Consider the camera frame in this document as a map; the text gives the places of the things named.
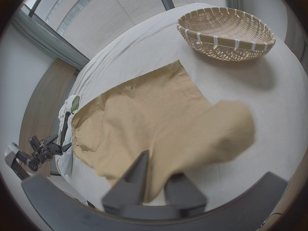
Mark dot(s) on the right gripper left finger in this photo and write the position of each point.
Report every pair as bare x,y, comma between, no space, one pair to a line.
130,191

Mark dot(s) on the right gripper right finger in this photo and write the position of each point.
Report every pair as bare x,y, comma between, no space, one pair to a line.
185,194

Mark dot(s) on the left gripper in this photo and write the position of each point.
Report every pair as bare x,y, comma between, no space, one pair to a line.
54,149

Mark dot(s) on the tan shorts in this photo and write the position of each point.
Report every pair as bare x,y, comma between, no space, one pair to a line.
156,109

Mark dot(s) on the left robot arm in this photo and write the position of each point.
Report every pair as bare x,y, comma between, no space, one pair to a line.
12,153

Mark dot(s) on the black garment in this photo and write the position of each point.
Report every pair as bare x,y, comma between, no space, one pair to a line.
65,126

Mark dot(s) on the pale grey garment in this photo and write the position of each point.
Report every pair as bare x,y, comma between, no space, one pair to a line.
66,162

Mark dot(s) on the white garment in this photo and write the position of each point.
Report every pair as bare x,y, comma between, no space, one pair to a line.
63,109

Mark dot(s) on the green garment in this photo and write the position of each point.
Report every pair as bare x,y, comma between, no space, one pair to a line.
75,103

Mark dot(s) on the bed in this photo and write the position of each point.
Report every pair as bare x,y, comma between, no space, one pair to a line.
240,80

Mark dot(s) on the round woven basket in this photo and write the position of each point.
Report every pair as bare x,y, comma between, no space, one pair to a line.
216,25

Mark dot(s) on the window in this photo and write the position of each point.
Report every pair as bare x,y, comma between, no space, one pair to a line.
108,13

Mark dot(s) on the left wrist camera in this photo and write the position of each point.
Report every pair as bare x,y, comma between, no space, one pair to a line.
34,141

